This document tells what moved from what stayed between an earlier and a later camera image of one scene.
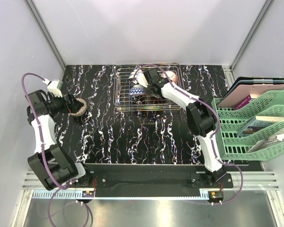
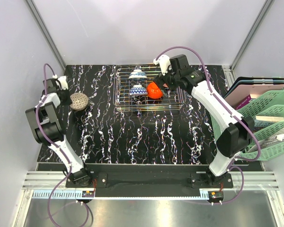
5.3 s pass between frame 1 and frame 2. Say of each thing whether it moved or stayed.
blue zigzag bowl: stayed
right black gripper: moved
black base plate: stayed
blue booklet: stayed
